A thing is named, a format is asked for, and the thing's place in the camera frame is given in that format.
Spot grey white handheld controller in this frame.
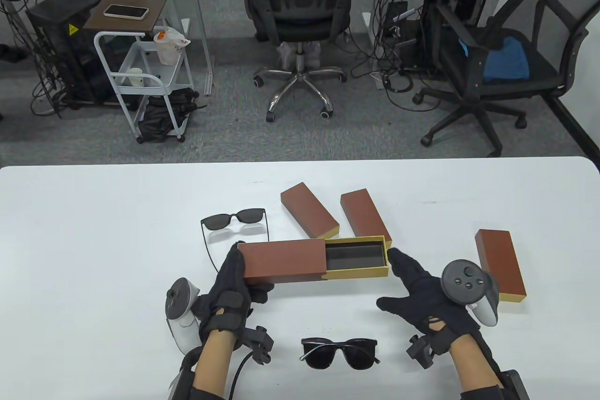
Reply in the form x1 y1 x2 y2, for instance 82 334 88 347
165 277 202 355
441 259 501 327

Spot black sunglasses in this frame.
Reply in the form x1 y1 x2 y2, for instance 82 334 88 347
200 207 271 275
300 337 382 371

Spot white smartphone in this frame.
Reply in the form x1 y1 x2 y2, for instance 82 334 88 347
103 4 150 21

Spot brown storage box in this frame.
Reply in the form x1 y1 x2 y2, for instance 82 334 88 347
340 189 393 249
474 229 527 302
280 182 341 240
237 235 391 285

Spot black office chair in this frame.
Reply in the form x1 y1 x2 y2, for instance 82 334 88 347
239 0 360 122

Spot black computer tower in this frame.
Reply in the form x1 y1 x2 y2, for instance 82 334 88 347
385 0 423 73

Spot aluminium frame post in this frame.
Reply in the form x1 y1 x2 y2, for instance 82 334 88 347
182 0 216 97

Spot person's left hand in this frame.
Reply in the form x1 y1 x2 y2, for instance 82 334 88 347
190 246 275 344

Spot person's right forearm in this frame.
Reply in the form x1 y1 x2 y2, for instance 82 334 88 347
449 332 503 393

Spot person's right hand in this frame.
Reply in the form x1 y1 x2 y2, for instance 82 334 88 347
376 248 481 356

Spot black bag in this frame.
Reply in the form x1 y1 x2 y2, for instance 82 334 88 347
137 87 208 143

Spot white rolling cart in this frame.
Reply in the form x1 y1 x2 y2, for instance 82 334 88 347
93 30 194 144

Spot black computer cabinet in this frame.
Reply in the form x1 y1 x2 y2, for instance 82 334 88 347
25 0 118 106

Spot person's left forearm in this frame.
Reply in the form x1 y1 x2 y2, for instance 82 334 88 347
191 329 235 393

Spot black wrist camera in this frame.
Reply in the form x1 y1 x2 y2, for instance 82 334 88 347
406 334 435 370
244 326 276 366

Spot blue seat cushion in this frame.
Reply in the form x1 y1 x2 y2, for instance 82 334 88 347
483 36 531 83

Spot black mesh armchair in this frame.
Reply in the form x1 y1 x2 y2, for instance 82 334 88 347
412 0 590 158

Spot white plastic bag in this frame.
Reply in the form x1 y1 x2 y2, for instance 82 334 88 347
153 26 192 66

